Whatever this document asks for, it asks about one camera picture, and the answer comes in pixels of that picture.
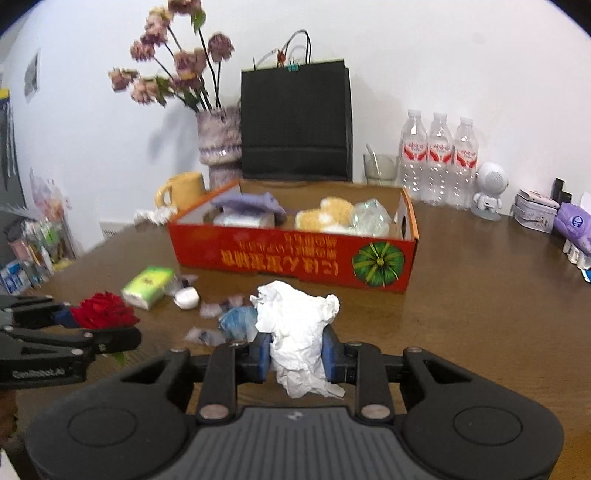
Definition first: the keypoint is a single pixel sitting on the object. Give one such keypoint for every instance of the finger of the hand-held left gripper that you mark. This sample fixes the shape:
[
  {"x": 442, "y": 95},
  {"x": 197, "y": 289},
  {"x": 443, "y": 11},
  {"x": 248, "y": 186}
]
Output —
[
  {"x": 63, "y": 316},
  {"x": 111, "y": 339}
]

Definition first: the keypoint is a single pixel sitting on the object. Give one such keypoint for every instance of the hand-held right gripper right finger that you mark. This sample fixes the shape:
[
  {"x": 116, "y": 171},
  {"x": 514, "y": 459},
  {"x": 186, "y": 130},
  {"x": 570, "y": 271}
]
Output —
[{"x": 330, "y": 357}]

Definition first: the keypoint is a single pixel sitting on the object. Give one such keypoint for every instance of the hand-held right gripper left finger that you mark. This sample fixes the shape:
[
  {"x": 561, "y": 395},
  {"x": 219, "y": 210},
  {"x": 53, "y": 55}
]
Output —
[{"x": 262, "y": 360}]

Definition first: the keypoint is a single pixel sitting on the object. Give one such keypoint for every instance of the red rose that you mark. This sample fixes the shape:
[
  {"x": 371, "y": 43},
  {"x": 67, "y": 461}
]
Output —
[{"x": 104, "y": 311}]

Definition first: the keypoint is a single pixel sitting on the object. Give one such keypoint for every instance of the blue plastic wrapper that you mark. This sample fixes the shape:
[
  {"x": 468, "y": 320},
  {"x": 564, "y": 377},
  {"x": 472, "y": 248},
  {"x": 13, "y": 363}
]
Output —
[{"x": 238, "y": 323}]

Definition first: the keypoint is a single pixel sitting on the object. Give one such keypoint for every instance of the white tissue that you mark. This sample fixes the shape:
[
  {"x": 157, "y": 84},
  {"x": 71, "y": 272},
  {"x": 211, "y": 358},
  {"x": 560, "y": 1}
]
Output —
[{"x": 295, "y": 323}]

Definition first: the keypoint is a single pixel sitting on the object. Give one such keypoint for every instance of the green tissue pack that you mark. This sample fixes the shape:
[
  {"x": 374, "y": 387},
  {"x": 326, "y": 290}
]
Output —
[{"x": 147, "y": 286}]

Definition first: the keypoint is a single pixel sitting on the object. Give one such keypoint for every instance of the small clear wrapper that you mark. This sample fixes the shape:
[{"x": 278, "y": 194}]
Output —
[
  {"x": 210, "y": 310},
  {"x": 205, "y": 337},
  {"x": 235, "y": 302}
]

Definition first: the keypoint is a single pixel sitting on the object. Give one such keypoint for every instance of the orange cardboard box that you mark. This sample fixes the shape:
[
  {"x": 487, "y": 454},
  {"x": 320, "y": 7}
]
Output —
[{"x": 286, "y": 258}]

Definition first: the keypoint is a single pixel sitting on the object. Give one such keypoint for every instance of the pile of colourful packets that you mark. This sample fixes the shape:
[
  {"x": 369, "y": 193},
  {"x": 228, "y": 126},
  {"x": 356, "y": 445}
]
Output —
[{"x": 37, "y": 240}]

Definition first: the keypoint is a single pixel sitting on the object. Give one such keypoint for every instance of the white earbud case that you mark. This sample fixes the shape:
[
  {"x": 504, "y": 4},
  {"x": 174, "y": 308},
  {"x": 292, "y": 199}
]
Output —
[{"x": 187, "y": 298}]

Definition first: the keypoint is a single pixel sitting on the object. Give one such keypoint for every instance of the small crumpled white paper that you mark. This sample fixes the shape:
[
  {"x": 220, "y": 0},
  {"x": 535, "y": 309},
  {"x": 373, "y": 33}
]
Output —
[{"x": 154, "y": 216}]

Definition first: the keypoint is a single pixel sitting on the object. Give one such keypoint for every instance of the white wipes pack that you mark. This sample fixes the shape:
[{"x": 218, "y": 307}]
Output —
[{"x": 242, "y": 220}]

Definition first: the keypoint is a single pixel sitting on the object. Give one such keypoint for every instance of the cream plush toy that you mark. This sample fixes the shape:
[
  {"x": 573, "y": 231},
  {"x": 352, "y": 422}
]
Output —
[{"x": 323, "y": 217}]

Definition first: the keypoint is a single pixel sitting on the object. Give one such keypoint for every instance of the clear plastic bag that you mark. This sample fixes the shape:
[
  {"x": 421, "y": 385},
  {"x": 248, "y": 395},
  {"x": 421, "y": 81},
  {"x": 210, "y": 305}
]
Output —
[{"x": 371, "y": 219}]

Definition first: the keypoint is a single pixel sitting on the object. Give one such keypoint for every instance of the purple cloth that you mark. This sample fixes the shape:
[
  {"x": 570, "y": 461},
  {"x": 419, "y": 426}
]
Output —
[{"x": 251, "y": 203}]

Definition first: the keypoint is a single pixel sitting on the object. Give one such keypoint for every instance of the yellow mug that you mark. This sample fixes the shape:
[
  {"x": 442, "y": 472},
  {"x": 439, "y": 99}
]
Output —
[{"x": 184, "y": 189}]

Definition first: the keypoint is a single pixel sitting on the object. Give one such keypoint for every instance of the dark cabinet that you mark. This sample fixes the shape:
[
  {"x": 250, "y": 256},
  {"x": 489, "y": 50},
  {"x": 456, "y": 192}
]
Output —
[{"x": 8, "y": 147}]

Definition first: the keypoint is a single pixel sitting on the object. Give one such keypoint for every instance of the clear glass cup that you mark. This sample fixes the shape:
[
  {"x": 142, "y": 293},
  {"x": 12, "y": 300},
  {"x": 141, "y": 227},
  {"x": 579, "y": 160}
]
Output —
[{"x": 381, "y": 168}]

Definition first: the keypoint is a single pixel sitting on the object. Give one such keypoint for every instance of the red label water bottle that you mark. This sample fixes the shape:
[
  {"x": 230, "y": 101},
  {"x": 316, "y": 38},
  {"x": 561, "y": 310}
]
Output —
[
  {"x": 412, "y": 157},
  {"x": 464, "y": 161},
  {"x": 438, "y": 159}
]

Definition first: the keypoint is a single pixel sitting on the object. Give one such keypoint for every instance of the purple white ceramic vase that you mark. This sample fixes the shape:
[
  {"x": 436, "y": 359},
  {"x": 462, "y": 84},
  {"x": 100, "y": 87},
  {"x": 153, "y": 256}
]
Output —
[{"x": 219, "y": 138}]

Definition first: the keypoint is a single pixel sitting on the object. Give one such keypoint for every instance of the white robot figurine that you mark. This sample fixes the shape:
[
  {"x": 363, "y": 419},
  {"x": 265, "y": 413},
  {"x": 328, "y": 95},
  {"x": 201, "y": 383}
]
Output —
[{"x": 490, "y": 187}]

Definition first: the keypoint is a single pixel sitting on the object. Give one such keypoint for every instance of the black paper bag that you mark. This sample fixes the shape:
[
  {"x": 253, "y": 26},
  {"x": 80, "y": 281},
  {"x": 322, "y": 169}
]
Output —
[{"x": 295, "y": 120}]

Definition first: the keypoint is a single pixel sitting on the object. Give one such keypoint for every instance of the grey tin box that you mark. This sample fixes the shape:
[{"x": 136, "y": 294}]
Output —
[{"x": 533, "y": 210}]

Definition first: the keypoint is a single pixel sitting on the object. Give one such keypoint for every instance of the row of small white bottles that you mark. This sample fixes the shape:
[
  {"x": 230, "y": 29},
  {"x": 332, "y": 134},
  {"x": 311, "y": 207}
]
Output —
[{"x": 577, "y": 256}]

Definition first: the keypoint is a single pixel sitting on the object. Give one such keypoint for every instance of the purple packet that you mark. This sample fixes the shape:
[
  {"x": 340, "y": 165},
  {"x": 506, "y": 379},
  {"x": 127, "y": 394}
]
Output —
[{"x": 575, "y": 226}]

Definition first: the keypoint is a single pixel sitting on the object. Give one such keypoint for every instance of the dried pink flowers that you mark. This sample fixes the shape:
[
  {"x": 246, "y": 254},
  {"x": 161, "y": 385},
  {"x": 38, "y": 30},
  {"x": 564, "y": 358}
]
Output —
[{"x": 184, "y": 60}]

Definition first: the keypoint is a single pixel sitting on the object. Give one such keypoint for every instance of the black block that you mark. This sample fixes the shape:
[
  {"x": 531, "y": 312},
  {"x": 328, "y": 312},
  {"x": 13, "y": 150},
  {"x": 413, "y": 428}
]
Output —
[{"x": 561, "y": 189}]

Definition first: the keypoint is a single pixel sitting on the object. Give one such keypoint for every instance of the white wall vent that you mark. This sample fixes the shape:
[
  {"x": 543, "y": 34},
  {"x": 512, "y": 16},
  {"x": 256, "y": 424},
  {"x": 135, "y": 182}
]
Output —
[{"x": 115, "y": 229}]

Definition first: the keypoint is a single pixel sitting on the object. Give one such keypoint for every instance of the grey wall picture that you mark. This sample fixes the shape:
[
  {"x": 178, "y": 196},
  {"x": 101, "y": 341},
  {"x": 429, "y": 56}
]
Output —
[{"x": 32, "y": 74}]

